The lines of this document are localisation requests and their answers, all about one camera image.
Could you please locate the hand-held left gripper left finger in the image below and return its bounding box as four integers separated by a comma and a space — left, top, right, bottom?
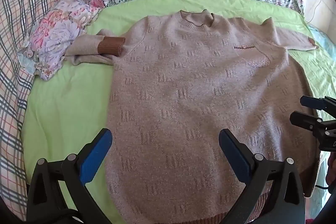
26, 128, 113, 224

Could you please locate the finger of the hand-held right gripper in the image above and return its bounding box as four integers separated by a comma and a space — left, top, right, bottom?
300, 95, 336, 111
290, 111, 336, 136

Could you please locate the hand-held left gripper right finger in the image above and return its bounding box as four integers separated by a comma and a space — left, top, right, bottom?
219, 129, 306, 224

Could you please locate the beige knit sweater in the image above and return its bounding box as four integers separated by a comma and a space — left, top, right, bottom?
64, 10, 324, 224

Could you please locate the light green bed sheet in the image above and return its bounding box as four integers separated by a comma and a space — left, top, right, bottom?
20, 0, 336, 216

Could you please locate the light blue bed cloth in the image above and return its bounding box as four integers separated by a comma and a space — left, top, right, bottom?
307, 23, 336, 64

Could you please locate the plaid blanket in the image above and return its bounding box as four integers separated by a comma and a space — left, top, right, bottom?
0, 0, 75, 215

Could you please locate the pastel floral pillow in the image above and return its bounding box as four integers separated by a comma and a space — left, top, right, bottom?
17, 0, 105, 81

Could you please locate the white wall cable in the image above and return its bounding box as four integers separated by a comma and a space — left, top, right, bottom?
306, 0, 323, 24

